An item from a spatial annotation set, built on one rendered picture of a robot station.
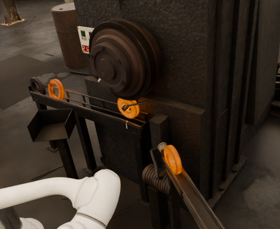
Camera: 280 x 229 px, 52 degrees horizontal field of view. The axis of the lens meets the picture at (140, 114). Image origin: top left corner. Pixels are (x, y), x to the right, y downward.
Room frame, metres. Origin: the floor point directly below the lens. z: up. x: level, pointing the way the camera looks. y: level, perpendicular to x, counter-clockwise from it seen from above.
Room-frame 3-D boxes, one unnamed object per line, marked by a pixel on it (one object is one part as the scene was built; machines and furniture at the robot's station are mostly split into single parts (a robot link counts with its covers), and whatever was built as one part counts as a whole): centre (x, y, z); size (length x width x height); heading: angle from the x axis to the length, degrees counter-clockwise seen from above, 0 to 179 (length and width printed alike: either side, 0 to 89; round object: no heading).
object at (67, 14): (4.55, 0.84, 0.45); 0.59 x 0.59 x 0.89
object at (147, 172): (1.24, -0.08, 0.27); 0.22 x 0.13 x 0.53; 47
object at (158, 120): (1.41, -0.11, 0.68); 0.11 x 0.08 x 0.24; 137
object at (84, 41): (1.87, 0.24, 1.15); 0.26 x 0.02 x 0.18; 47
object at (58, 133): (1.70, 0.61, 0.36); 0.26 x 0.20 x 0.72; 82
